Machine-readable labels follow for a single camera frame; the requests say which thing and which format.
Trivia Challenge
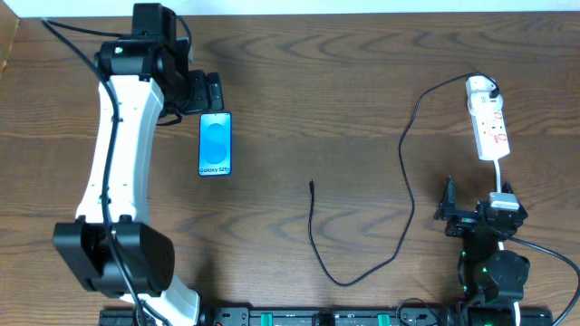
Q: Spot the blue Galaxy smartphone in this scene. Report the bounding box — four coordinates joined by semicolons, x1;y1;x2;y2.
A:
198;112;232;177

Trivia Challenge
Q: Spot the black charger cable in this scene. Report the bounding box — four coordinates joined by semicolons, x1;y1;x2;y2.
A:
307;72;501;288

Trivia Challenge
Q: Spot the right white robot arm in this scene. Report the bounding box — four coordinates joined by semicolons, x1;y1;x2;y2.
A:
434;178;530;325

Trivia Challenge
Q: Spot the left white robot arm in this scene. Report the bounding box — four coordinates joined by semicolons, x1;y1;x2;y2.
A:
53;3;231;325

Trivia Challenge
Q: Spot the white USB charger plug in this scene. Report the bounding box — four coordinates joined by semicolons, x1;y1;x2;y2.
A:
466;75;503;116

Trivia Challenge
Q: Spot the white power strip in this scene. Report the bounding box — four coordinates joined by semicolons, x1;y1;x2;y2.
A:
470;109;510;161

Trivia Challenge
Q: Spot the white power strip cord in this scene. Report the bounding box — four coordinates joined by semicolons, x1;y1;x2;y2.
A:
492;158;504;195

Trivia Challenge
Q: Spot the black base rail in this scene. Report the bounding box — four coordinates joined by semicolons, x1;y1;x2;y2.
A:
99;306;555;326

